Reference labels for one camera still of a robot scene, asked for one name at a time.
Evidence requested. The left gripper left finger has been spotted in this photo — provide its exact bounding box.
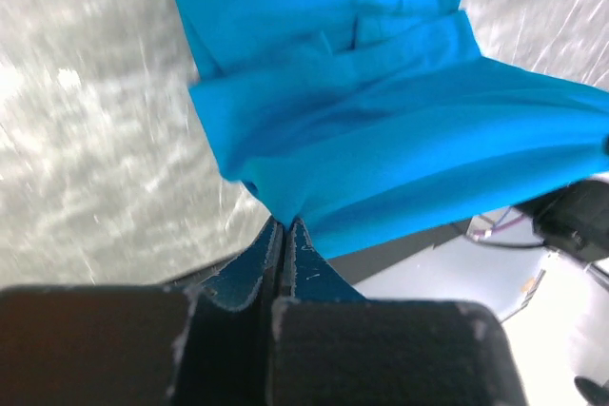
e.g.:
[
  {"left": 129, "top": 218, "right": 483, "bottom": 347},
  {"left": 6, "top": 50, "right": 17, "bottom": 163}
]
[{"left": 1, "top": 221, "right": 285, "bottom": 405}]

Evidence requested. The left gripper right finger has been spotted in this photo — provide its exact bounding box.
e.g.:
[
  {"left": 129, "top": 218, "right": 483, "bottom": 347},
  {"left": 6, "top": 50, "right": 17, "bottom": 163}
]
[{"left": 273, "top": 222, "right": 526, "bottom": 405}]

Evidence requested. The teal t shirt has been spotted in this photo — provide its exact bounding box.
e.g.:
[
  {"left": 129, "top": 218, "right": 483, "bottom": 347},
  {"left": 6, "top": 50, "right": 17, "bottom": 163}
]
[{"left": 175, "top": 0, "right": 608, "bottom": 258}]

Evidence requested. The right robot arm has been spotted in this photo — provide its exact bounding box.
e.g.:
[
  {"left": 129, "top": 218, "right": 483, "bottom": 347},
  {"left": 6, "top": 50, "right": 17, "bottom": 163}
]
[{"left": 515, "top": 180, "right": 608, "bottom": 263}]

